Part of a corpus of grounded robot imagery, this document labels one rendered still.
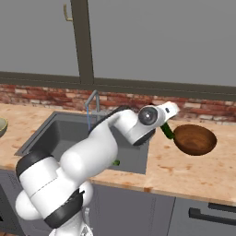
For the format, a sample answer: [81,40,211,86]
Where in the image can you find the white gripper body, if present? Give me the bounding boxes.
[164,100,181,122]

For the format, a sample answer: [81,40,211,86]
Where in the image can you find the brown wooden bowl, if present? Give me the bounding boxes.
[172,124,218,157]

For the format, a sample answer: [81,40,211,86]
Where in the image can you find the grey metal sink faucet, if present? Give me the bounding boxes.
[84,89,108,118]

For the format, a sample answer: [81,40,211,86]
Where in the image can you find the grey kitchen sink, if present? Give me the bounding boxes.
[14,111,152,176]

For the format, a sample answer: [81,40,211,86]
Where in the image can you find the pale green bowl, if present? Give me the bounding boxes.
[0,117,9,138]

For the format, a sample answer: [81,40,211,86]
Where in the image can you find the grey cupboard door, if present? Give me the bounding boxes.
[90,183,177,236]

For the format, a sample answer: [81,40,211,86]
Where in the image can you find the grey drawer front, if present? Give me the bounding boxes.
[167,196,236,236]

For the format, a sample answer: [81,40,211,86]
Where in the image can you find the dark grey cupboard front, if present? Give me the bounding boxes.
[0,168,24,235]

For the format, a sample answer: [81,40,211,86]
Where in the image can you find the dark brown window frame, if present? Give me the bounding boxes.
[0,0,236,102]

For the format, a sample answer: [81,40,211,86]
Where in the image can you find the black drawer handle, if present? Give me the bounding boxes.
[188,207,236,228]

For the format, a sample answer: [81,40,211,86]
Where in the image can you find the brass window handle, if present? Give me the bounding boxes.
[63,3,74,23]

